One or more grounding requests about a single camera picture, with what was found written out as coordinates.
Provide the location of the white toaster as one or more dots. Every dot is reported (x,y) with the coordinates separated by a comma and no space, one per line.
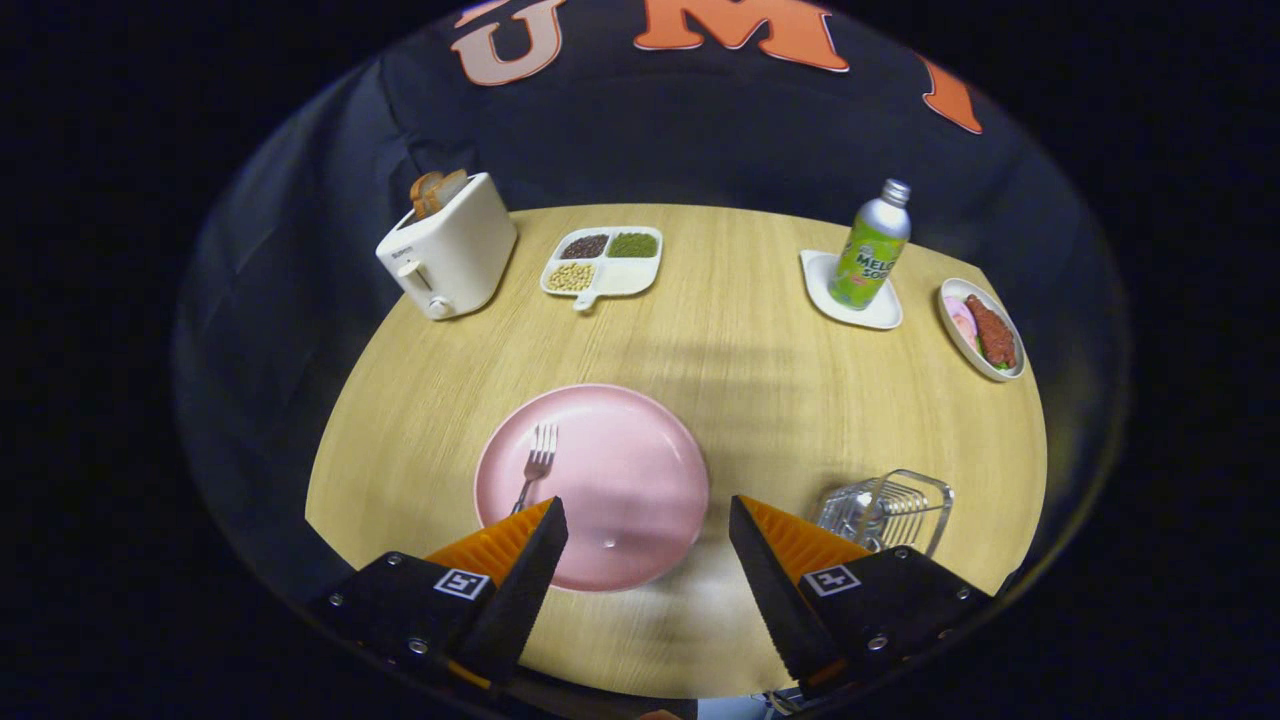
(455,260)

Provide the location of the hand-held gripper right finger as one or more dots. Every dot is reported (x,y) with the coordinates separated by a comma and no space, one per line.
(775,595)

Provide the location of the white divided tray of beans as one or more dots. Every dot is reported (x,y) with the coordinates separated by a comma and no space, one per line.
(625,275)

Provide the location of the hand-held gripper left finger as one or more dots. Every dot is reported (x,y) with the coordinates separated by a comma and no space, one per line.
(520,590)

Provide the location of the pink plate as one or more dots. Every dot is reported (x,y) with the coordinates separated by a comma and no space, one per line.
(620,470)

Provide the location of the brown toast slice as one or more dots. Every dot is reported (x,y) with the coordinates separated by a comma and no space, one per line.
(435,192)

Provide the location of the small white square dish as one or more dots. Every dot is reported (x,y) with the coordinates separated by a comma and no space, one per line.
(820,285)

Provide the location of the green label soda bottle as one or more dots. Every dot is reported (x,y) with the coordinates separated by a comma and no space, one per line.
(868,265)

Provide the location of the white round food plate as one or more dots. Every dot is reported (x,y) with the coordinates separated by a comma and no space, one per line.
(960,345)

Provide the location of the pink sliced food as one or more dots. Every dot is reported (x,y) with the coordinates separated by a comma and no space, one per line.
(962,320)

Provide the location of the red meat pieces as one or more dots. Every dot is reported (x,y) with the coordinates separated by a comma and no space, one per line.
(993,335)

